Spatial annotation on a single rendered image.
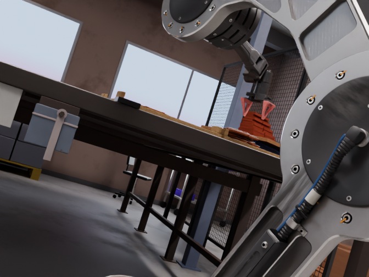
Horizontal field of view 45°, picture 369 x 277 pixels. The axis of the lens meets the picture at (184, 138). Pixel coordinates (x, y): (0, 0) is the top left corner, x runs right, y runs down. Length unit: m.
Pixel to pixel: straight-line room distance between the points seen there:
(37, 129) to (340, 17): 0.96
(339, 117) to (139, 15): 7.13
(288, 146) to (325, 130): 0.06
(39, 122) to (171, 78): 6.34
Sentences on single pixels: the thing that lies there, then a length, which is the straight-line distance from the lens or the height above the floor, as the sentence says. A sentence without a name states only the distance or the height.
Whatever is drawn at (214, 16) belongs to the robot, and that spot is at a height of 1.08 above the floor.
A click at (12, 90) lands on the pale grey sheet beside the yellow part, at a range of 1.44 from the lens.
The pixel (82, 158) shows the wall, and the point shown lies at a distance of 7.35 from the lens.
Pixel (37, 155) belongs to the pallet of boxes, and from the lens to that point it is 6.27.
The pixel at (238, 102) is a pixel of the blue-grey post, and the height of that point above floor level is 1.42.
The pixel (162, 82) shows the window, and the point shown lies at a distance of 7.62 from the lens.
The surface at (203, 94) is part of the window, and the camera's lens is 7.89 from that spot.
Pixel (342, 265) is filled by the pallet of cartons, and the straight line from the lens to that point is 4.61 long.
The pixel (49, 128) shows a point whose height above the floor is 0.77.
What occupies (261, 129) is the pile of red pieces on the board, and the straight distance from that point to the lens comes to 2.72.
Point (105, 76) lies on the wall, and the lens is 7.39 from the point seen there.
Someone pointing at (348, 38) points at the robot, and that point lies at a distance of 0.69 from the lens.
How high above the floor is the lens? 0.79
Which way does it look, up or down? 3 degrees up
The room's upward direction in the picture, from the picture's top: 18 degrees clockwise
